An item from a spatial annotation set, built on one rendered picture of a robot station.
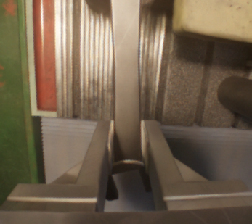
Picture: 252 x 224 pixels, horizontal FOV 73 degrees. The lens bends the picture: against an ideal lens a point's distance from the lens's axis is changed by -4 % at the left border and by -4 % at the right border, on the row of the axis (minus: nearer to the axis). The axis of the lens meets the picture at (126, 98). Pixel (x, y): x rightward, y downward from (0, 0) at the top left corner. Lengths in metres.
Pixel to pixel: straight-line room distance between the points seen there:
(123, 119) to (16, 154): 0.49
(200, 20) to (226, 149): 0.46
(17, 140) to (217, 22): 0.54
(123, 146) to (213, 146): 0.45
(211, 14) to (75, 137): 0.45
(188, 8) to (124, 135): 0.15
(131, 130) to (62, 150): 0.43
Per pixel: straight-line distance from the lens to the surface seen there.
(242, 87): 0.41
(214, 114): 0.48
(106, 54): 0.40
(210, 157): 0.60
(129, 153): 0.17
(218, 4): 0.24
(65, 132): 0.54
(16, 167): 0.64
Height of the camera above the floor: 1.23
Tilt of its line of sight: 75 degrees down
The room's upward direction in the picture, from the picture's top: 179 degrees clockwise
